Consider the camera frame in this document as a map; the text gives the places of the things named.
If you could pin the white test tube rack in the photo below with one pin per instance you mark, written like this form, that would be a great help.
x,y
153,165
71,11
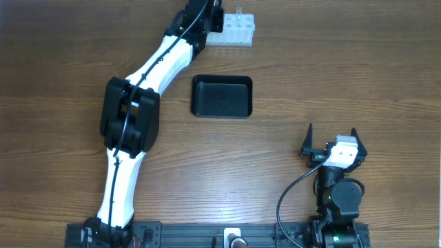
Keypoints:
x,y
237,34

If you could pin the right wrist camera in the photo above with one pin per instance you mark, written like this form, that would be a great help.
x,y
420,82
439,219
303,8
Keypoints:
x,y
342,151

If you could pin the mounting rail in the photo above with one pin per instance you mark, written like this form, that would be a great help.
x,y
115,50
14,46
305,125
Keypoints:
x,y
193,236

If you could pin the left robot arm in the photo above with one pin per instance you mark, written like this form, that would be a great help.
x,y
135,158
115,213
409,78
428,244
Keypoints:
x,y
172,62

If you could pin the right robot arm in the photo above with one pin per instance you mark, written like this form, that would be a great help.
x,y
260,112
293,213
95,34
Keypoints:
x,y
341,199

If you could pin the black tray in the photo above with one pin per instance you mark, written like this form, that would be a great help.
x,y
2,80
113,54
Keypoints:
x,y
224,100

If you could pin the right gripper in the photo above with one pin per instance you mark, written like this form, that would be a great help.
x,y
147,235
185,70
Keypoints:
x,y
311,156

